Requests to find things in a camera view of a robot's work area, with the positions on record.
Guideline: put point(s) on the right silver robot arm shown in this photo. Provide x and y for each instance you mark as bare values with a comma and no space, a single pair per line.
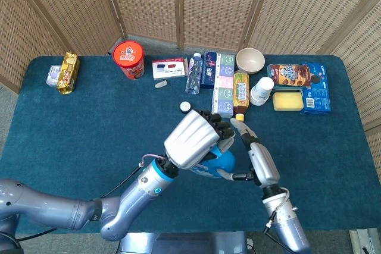
288,230

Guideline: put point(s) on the blue detergent bottle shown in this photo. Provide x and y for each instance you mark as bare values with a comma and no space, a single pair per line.
226,163

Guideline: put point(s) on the blue Oreo box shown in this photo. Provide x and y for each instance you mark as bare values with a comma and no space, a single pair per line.
320,96

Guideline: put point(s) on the white box red blue print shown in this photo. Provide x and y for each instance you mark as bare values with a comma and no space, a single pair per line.
168,69

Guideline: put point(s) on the pastel tissue pack strip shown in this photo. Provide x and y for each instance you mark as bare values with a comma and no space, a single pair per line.
223,93

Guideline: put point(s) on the yellow sponge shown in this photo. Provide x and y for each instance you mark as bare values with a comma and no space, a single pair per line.
287,101

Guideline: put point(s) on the water bottle dark label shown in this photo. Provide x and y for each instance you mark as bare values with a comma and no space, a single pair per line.
194,75

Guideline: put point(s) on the dark blue carton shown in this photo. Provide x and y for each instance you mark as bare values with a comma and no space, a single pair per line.
208,69

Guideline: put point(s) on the red cylindrical snack canister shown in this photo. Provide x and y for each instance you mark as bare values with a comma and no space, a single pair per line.
128,54

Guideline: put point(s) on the wicker folding screen panel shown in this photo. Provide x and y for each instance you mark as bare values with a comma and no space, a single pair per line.
363,66
303,7
217,4
146,1
18,28
77,7

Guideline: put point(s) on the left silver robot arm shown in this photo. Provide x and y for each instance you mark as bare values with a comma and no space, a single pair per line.
59,209

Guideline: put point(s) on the beige bowl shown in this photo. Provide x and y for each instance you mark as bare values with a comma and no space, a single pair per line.
250,59

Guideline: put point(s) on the small white purple box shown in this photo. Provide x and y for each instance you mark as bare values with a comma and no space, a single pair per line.
53,75

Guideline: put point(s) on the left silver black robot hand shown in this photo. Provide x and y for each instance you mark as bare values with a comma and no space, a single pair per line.
190,138

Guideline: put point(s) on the small white capped jar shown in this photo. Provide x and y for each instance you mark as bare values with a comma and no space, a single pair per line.
184,106

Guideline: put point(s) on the small white oblong piece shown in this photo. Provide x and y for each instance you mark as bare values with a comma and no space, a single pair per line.
161,84

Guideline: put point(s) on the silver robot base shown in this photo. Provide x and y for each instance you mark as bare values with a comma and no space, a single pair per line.
184,245

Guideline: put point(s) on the blue table cloth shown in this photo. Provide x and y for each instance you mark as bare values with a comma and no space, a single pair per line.
89,132

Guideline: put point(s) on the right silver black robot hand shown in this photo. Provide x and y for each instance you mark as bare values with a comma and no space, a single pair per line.
263,164

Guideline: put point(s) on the gold biscuit packet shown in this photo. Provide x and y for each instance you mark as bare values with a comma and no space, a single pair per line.
68,72

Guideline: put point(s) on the yellow label tea bottle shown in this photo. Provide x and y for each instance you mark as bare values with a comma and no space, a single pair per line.
241,93

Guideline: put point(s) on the chocolate cookie box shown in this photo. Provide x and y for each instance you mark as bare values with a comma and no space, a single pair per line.
288,75

